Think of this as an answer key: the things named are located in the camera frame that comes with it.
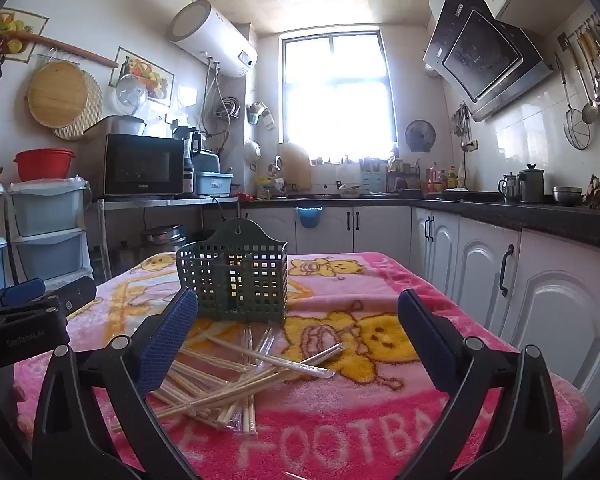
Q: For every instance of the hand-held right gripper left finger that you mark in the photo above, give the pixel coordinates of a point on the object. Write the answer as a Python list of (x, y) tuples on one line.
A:
[(167, 345)]

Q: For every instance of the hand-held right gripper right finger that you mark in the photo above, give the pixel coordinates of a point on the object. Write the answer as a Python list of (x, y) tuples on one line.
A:
[(427, 340)]

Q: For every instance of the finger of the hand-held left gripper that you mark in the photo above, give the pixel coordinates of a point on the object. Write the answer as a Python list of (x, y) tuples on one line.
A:
[(22, 290), (80, 292)]

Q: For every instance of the pile of chopsticks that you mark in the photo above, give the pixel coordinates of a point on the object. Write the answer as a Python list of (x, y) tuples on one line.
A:
[(220, 395)]

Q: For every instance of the green plastic utensil basket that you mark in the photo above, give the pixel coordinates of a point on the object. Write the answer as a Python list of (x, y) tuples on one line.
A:
[(260, 280)]

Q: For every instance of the grey plastic drawer tower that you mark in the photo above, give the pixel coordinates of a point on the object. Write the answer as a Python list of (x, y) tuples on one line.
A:
[(50, 220)]

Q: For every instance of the stacked steel pots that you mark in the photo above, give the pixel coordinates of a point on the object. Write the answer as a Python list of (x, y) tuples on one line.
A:
[(162, 237)]

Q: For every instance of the red plastic basin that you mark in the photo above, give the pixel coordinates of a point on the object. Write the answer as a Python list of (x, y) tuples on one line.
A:
[(45, 167)]

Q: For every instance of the pink printed bear blanket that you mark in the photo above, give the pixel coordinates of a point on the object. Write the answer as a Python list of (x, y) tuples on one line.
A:
[(330, 420)]

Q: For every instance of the white lower kitchen cabinets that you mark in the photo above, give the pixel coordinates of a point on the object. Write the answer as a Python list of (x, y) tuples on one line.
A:
[(555, 285)]

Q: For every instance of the black microwave oven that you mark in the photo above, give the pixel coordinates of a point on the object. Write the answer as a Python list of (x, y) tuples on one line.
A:
[(140, 165)]

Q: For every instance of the black cooktop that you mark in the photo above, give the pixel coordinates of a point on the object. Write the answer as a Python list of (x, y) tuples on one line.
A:
[(472, 196)]

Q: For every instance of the black kitchen countertop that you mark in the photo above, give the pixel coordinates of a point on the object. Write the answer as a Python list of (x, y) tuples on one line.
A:
[(530, 215)]

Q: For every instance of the row of condiment bottles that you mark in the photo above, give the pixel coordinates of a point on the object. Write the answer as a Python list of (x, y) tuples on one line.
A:
[(445, 177)]

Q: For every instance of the black spice rack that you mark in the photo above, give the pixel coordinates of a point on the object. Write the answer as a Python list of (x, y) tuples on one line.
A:
[(402, 177)]

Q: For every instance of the patterned ceramic bowl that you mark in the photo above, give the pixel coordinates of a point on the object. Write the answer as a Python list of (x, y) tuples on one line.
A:
[(350, 191)]

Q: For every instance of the grey-blue dish rack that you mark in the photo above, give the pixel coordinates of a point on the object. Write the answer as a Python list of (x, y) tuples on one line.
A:
[(212, 182)]

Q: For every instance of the blue hanging bin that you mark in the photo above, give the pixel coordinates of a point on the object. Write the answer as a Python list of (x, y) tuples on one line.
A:
[(309, 217)]

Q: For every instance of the pale knife holder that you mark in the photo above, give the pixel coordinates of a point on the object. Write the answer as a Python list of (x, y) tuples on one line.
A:
[(372, 177)]

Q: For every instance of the french press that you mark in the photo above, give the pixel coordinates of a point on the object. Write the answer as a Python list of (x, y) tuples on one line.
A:
[(510, 187)]

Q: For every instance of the round woven mat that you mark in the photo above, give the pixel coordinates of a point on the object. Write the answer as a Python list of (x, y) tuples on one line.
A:
[(94, 110)]

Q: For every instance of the steel kettle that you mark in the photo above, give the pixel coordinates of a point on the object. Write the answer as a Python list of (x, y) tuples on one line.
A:
[(530, 187)]

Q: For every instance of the black blender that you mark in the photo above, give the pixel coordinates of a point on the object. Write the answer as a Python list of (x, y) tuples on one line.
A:
[(192, 142)]

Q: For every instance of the round wooden cutting board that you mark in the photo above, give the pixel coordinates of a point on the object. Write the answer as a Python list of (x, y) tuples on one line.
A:
[(57, 95)]

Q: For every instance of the steel bowl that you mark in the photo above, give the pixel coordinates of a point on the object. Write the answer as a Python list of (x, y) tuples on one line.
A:
[(567, 196)]

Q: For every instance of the round dark fan cover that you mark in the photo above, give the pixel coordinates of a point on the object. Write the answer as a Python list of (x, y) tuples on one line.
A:
[(420, 136)]

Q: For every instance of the hanging white colander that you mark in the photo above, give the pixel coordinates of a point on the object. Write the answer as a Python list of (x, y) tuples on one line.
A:
[(252, 150)]

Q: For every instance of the hanging dark kitchen tools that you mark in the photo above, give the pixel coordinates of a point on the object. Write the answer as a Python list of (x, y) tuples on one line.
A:
[(464, 125)]

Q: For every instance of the thick wooden chopping board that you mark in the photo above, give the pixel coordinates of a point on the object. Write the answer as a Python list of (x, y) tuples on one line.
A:
[(295, 165)]

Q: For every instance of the long wooden rolling pin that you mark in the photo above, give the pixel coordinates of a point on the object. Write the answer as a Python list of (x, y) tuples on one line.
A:
[(80, 52)]

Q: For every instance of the hanging utensil holder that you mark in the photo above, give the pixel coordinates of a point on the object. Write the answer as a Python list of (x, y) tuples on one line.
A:
[(257, 112)]

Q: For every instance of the kitchen window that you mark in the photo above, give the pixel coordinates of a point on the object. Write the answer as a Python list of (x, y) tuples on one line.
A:
[(337, 90)]

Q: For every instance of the white cylindrical water heater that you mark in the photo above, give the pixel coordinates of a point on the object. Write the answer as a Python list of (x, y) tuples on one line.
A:
[(210, 35)]

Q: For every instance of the black range hood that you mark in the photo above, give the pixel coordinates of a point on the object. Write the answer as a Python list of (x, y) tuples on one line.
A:
[(485, 55)]

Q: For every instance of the wall outlet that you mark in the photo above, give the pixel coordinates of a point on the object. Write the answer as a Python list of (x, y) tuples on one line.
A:
[(474, 146)]

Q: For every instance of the fruit wall picture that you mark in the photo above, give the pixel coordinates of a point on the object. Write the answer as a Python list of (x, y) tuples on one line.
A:
[(15, 25), (145, 67)]

